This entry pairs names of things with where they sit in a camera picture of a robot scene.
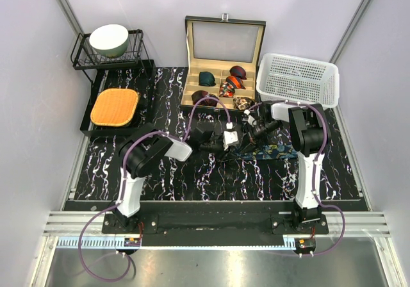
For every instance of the black tie storage box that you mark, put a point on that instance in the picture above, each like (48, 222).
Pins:
(217, 44)

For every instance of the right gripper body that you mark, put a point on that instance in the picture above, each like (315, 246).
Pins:
(263, 129)

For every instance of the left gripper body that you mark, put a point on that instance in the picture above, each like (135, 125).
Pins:
(213, 146)

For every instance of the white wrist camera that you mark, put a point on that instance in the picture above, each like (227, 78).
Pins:
(249, 118)
(230, 136)

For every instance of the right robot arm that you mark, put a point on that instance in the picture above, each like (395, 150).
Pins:
(309, 135)

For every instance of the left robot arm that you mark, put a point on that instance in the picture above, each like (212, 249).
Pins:
(142, 152)

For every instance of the dark green rolled tie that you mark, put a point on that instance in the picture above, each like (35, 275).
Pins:
(206, 79)

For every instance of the white plastic basket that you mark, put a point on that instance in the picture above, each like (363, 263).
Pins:
(298, 79)

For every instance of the orange striped rolled tie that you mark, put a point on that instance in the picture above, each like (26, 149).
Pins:
(235, 82)

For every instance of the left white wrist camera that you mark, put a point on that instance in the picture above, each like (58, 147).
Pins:
(230, 136)

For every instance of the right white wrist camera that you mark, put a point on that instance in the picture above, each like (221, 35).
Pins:
(249, 118)

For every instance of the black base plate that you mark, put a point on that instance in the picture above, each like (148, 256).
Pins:
(209, 225)

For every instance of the black wire dish rack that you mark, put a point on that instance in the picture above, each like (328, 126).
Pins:
(84, 57)

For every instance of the red floral rolled tie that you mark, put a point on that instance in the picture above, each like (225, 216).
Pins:
(226, 91)

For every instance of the beige floral rolled tie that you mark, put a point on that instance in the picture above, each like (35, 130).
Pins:
(243, 103)

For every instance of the maroon striped rolled tie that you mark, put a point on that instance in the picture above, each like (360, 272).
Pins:
(238, 71)

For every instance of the black tray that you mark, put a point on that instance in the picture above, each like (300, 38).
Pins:
(140, 79)

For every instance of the dark red rolled tie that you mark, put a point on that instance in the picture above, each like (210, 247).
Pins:
(208, 98)

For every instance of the blue patterned necktie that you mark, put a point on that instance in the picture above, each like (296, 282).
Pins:
(268, 152)

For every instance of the white green bowl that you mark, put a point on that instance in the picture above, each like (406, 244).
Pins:
(110, 40)

